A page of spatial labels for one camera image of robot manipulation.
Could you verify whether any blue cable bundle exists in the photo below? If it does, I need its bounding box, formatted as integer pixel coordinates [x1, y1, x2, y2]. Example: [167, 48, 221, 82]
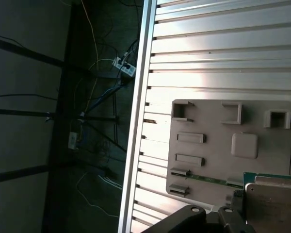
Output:
[81, 82, 127, 117]

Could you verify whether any silver CPU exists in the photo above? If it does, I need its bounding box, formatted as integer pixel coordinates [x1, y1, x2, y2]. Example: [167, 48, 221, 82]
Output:
[243, 171, 291, 233]

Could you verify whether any grey plastic parts rack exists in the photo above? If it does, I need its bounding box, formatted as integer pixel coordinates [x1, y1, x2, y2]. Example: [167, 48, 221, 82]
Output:
[165, 99, 291, 212]

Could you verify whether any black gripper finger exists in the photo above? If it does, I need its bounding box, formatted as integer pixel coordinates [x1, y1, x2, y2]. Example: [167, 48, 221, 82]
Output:
[147, 190, 257, 233]

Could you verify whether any white socket box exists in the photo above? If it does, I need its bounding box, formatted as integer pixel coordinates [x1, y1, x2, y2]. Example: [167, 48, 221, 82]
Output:
[67, 132, 79, 150]

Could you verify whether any white power strip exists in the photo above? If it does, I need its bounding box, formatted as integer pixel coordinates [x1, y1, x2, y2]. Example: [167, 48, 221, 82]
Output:
[113, 56, 137, 79]

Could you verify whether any black metal frame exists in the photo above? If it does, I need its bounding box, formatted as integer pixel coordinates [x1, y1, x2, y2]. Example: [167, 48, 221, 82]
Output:
[0, 0, 127, 233]

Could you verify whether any yellow cable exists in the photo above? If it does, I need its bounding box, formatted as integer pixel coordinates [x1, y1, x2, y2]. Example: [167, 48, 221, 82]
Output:
[80, 0, 99, 115]

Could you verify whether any green RAM stick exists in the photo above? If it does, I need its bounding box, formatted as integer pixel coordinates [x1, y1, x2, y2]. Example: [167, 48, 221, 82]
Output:
[187, 172, 245, 189]

